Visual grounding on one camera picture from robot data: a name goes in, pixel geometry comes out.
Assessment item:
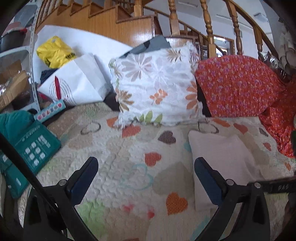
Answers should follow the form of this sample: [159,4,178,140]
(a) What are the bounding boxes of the orange small-flowered cloth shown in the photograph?
[258,79,296,159]

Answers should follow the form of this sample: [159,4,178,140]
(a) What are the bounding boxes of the red floral cushion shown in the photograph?
[195,56,286,118]

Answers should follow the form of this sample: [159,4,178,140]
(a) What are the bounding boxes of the dark blue cloth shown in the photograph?
[40,68,58,84]

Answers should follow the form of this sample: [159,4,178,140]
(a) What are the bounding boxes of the yellow plastic bag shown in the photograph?
[36,36,77,69]

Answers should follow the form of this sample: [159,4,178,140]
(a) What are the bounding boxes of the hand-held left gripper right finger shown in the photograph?
[194,157,271,241]

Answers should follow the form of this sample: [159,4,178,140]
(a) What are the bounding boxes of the wooden stair railing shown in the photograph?
[133,0,280,58]

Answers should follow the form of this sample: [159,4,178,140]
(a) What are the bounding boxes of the metal shelf rack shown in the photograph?
[0,5,40,116]

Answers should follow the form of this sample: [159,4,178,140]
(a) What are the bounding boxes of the grey-white cloth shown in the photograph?
[277,23,296,75]

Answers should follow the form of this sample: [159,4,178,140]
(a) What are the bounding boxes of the long colourful printed box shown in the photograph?
[33,99,66,123]

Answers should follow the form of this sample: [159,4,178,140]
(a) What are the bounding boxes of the white paper bag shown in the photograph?
[38,53,111,107]

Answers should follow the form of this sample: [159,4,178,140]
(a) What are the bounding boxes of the white board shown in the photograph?
[32,24,139,77]

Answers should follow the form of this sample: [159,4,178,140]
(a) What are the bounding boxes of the pale pink fleece garment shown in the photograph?
[188,130,266,211]

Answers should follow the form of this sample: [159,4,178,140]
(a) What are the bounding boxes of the dark bin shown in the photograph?
[0,29,26,52]

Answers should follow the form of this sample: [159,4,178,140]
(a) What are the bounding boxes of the white floral pillow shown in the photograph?
[109,42,207,127]

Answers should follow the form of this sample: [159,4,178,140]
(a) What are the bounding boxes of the black cable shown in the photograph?
[0,133,97,241]

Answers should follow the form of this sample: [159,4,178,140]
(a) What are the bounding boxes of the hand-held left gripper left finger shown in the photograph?
[23,156,99,241]

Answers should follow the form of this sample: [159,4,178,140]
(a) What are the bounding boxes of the wooden staircase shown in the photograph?
[35,0,162,49]

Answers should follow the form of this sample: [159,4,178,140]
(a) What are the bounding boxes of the grey cushion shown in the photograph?
[119,35,172,58]

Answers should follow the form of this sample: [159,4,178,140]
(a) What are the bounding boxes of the quilted heart-pattern blanket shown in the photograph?
[16,102,296,241]

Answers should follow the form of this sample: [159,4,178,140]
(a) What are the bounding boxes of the cardboard boxes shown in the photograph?
[0,60,30,112]

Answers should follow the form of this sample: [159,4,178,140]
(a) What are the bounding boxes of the silver foil sheet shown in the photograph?
[258,50,292,80]

